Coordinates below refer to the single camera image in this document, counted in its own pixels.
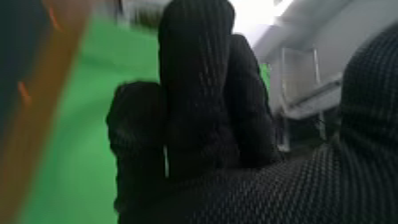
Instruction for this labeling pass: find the dark mat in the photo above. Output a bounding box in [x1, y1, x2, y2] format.
[0, 0, 58, 148]

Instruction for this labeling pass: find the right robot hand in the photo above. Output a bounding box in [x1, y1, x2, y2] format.
[106, 0, 398, 224]

